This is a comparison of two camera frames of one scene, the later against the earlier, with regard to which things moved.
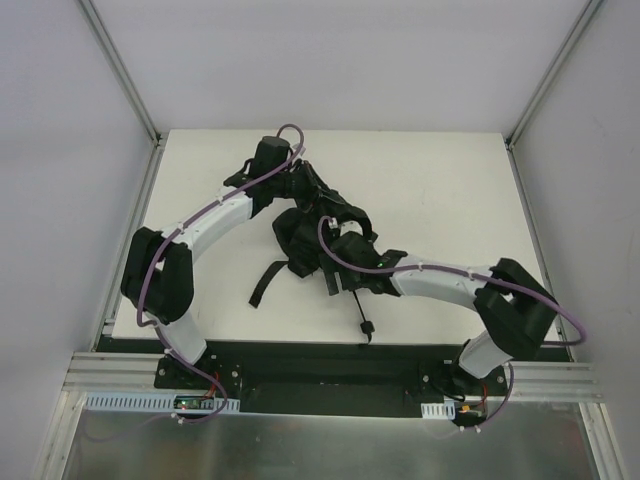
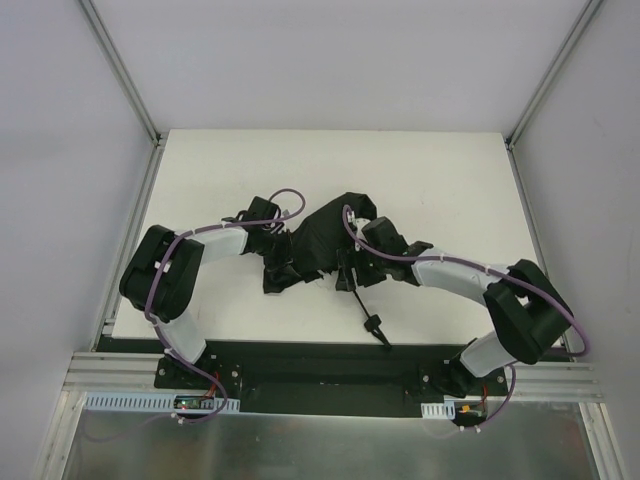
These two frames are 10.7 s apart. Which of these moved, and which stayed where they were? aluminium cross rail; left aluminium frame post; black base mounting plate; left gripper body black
Moved: left gripper body black
Stayed: aluminium cross rail; left aluminium frame post; black base mounting plate
